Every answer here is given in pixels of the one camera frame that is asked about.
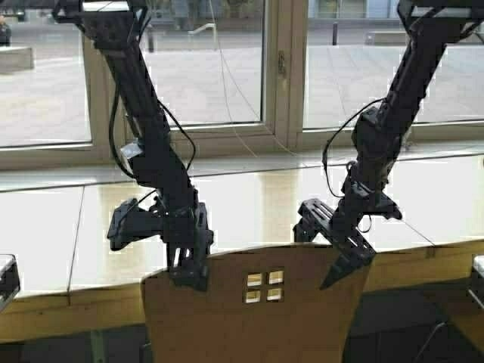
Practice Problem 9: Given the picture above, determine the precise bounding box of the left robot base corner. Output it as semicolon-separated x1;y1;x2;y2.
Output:
1;254;20;312

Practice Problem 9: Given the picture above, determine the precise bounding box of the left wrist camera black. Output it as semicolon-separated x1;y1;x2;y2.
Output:
107;198;163;251

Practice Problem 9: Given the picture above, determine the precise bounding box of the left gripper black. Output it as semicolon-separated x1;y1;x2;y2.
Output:
162;202;214;291

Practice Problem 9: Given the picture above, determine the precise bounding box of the outdoor black bollard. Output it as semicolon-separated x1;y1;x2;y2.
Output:
332;22;339;46

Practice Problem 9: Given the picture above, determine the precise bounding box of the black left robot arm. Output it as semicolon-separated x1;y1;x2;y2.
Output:
52;1;213;291

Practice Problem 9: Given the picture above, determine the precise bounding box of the wooden chair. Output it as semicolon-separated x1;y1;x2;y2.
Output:
141;244;369;362
413;285;483;362

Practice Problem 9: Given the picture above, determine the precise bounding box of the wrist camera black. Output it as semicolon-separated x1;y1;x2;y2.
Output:
365;192;403;220
107;198;163;251

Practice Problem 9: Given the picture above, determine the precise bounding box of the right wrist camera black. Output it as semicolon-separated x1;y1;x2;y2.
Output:
365;192;403;220

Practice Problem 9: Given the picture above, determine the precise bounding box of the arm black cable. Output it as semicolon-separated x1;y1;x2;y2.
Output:
107;22;197;178
321;96;386;200

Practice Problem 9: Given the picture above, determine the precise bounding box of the outdoor concrete bench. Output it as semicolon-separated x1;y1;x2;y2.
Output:
0;46;35;74

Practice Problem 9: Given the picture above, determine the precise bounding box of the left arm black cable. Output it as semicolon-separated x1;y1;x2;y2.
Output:
107;22;197;178

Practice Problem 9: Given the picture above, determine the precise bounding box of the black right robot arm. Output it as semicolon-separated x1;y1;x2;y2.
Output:
293;1;483;290

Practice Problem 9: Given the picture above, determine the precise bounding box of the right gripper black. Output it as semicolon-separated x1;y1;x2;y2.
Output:
293;188;377;291

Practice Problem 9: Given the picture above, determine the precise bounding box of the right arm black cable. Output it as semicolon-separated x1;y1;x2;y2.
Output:
321;96;386;200

